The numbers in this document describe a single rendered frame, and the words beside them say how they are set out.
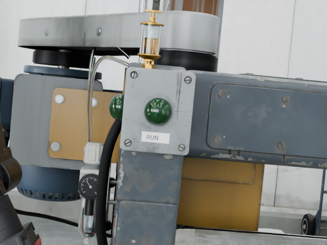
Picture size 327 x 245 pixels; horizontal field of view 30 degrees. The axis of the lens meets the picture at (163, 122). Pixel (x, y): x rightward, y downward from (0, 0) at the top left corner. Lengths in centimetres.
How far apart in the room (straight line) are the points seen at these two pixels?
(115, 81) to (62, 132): 479
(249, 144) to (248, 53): 528
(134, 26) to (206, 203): 32
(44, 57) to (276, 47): 500
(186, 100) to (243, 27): 535
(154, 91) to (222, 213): 42
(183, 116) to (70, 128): 46
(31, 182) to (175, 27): 46
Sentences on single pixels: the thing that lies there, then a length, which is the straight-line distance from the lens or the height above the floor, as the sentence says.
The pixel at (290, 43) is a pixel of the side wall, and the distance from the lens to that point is 611.
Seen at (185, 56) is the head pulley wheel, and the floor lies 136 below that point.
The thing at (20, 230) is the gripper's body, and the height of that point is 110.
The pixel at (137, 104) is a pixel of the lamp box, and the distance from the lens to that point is 65.
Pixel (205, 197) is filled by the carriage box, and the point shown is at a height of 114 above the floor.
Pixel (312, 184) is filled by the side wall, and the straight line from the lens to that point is 621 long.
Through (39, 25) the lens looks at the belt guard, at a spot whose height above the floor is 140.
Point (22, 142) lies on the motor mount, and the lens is 111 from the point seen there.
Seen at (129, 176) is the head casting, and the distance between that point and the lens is 71.
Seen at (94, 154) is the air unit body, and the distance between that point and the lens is 92.
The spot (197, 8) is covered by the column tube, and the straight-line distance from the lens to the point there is 121.
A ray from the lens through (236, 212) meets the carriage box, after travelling 103.
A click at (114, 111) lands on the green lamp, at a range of 66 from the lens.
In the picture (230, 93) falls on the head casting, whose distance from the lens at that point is 71.
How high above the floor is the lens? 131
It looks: 3 degrees down
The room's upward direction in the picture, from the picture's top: 5 degrees clockwise
